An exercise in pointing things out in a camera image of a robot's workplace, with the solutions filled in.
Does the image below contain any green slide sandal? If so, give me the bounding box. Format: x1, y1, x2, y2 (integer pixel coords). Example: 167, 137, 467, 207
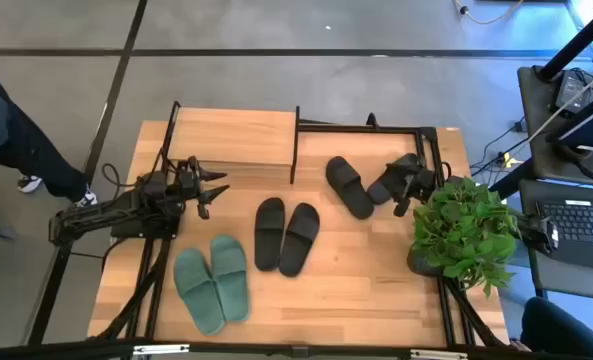
172, 247, 226, 337
209, 234, 252, 323

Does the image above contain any dark plant pot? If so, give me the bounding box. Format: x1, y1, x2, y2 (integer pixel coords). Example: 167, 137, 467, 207
406, 243, 450, 279

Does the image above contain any black keyboard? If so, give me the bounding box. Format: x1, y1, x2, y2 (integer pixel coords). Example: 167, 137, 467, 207
534, 198, 593, 272

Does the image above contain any grey desk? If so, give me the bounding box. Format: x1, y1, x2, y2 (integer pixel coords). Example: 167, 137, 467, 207
517, 64, 593, 182
519, 178, 593, 304

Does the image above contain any silver metal bracket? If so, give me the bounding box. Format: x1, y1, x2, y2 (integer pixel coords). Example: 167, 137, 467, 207
132, 343, 191, 357
409, 348, 470, 360

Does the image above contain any wooden shelf black frame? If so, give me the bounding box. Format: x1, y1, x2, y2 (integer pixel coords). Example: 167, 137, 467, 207
158, 99, 301, 185

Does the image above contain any black aluminium table frame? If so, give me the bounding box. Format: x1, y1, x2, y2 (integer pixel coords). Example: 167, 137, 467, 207
88, 112, 510, 350

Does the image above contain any black slide sandal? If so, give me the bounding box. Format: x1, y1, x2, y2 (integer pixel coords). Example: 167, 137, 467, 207
366, 164, 408, 206
277, 202, 321, 278
325, 155, 376, 221
253, 196, 287, 273

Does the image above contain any yellow floor cable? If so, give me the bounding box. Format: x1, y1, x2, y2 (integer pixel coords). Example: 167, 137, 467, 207
452, 0, 526, 26

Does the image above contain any black diagonal post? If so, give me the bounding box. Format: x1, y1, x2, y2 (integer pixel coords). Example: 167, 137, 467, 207
536, 0, 593, 83

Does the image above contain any person's black white sneaker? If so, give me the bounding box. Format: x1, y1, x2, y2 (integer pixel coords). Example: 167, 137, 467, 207
16, 173, 45, 195
73, 187, 99, 209

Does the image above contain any person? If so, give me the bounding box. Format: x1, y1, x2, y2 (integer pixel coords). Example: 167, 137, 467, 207
0, 59, 100, 209
508, 297, 593, 360

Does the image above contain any green leafy plant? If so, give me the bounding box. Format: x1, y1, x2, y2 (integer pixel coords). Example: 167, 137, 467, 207
409, 175, 525, 300

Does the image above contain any black rig bar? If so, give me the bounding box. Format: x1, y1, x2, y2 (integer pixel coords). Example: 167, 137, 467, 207
0, 338, 593, 360

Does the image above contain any black floor cable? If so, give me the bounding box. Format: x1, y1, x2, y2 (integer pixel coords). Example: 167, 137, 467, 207
468, 115, 530, 177

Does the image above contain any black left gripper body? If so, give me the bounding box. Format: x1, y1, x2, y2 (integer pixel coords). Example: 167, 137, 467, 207
175, 155, 212, 221

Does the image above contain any black diagonal beam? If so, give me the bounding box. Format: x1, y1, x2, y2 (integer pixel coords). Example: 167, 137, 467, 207
488, 158, 536, 201

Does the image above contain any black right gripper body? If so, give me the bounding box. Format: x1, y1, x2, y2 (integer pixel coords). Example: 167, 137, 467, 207
393, 158, 438, 219

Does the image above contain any black power adapter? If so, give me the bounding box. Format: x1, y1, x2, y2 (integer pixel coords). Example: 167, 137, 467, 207
554, 69, 591, 114

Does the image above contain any thin white rod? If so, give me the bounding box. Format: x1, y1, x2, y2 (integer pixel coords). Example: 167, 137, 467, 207
525, 59, 593, 145

